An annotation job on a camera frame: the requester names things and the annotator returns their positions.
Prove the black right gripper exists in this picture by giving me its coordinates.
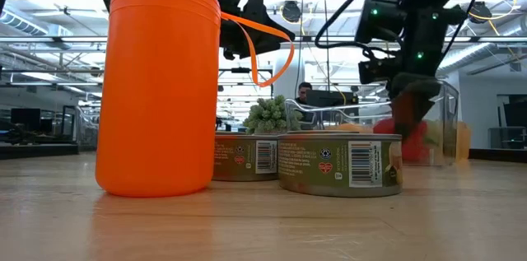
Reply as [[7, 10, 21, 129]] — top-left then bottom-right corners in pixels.
[[388, 41, 445, 139]]

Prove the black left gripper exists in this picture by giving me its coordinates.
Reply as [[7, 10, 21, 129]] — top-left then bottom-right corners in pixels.
[[219, 0, 296, 61]]

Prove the red bell pepper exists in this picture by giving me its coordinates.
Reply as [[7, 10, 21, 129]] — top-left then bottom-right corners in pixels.
[[372, 91, 430, 164]]

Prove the green plastic apple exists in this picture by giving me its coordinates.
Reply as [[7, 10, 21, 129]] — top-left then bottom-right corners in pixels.
[[426, 119, 446, 149]]

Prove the green-labelled tin can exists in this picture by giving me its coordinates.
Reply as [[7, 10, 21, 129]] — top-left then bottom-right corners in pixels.
[[277, 131, 403, 199], [212, 131, 281, 183]]

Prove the orange plastic water bottle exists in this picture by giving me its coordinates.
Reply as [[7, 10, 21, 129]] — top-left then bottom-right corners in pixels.
[[95, 0, 296, 198]]

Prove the black round ceiling fixture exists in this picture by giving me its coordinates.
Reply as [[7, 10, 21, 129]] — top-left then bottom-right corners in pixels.
[[468, 1, 493, 26], [282, 0, 302, 24]]

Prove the clear plastic bin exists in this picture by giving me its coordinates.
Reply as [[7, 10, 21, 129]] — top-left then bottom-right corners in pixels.
[[75, 104, 100, 151], [283, 81, 460, 167]]

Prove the orange plastic fruit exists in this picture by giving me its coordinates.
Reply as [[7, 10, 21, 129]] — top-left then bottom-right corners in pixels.
[[335, 123, 370, 134]]

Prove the person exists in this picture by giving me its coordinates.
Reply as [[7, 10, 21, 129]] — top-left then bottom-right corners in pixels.
[[294, 82, 315, 106]]

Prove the green artificial succulent plant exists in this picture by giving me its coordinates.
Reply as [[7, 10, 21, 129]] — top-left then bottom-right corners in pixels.
[[242, 95, 304, 135]]

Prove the black computer monitor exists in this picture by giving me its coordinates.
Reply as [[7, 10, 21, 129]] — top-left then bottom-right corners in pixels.
[[10, 107, 42, 133], [305, 90, 359, 124], [501, 102, 527, 128]]

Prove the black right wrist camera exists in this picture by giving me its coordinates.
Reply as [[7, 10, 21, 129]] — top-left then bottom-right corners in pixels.
[[357, 57, 403, 86]]

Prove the silver ventilation duct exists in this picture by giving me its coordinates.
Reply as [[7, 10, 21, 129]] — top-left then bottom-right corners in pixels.
[[436, 42, 495, 77], [0, 7, 50, 38]]

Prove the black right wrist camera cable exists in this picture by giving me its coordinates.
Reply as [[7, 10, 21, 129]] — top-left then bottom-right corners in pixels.
[[315, 0, 413, 63]]

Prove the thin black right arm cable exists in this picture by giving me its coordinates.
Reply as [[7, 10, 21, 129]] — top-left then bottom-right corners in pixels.
[[442, 0, 492, 57]]

